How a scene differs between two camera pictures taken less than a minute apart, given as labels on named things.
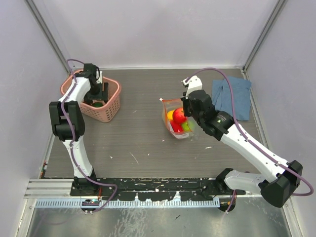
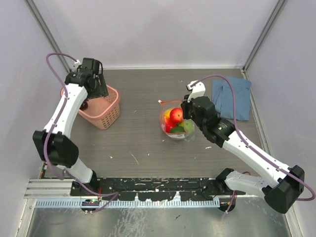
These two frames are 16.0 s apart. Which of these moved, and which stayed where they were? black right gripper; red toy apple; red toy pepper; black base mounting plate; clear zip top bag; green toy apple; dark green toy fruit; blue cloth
Moved: dark green toy fruit; clear zip top bag; red toy apple; red toy pepper
Stayed: black right gripper; blue cloth; black base mounting plate; green toy apple
